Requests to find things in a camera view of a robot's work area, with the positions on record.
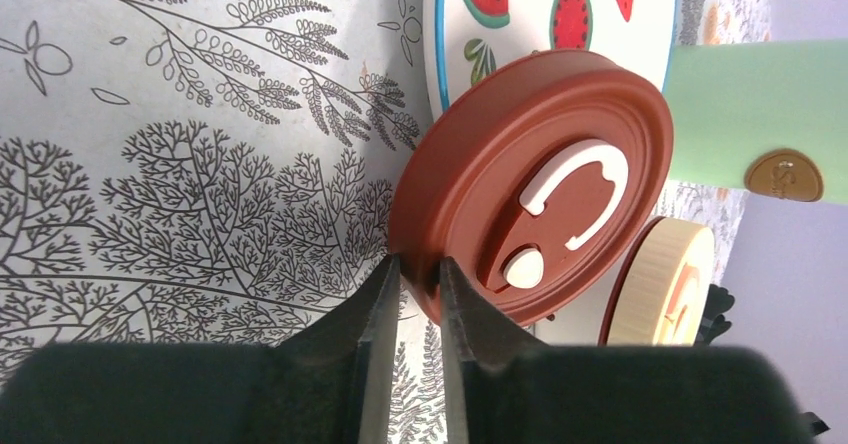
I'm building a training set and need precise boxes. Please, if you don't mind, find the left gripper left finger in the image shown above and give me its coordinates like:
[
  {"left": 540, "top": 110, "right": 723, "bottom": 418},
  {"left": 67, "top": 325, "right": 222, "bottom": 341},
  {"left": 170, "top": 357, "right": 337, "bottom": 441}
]
[{"left": 1, "top": 255, "right": 401, "bottom": 443}]

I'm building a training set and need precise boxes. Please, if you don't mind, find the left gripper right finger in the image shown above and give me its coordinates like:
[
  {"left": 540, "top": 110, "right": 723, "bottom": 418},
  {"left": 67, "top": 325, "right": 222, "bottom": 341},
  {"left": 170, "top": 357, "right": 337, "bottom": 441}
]
[{"left": 439, "top": 258, "right": 815, "bottom": 444}]

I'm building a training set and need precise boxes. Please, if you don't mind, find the cream round lid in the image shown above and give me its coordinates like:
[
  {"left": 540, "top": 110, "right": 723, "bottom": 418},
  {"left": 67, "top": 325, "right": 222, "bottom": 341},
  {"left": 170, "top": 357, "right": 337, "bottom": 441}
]
[{"left": 603, "top": 217, "right": 715, "bottom": 346}]

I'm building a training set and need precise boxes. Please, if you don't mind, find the red round lid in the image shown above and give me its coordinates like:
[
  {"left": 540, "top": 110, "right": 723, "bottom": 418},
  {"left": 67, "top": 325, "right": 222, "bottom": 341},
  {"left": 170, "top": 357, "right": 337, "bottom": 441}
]
[{"left": 388, "top": 49, "right": 673, "bottom": 326}]

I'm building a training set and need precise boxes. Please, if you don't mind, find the white plate with food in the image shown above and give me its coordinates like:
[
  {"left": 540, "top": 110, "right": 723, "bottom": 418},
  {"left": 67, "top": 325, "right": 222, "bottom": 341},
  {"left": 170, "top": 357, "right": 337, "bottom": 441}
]
[{"left": 423, "top": 0, "right": 678, "bottom": 117}]

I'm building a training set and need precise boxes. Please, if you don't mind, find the green cylindrical container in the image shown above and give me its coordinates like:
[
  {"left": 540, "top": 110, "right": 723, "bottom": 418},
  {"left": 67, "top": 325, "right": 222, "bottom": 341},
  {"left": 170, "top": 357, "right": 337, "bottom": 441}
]
[{"left": 663, "top": 40, "right": 847, "bottom": 204}]

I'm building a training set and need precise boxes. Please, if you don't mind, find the steel bowl red band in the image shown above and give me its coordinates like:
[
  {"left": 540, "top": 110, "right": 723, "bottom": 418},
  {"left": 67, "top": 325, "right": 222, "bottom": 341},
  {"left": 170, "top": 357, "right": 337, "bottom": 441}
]
[{"left": 533, "top": 216, "right": 663, "bottom": 346}]

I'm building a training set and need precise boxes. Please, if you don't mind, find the floral table mat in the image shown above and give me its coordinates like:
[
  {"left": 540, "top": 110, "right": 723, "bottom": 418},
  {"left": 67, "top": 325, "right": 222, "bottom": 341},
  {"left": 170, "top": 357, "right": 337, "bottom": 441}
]
[{"left": 0, "top": 0, "right": 774, "bottom": 444}]

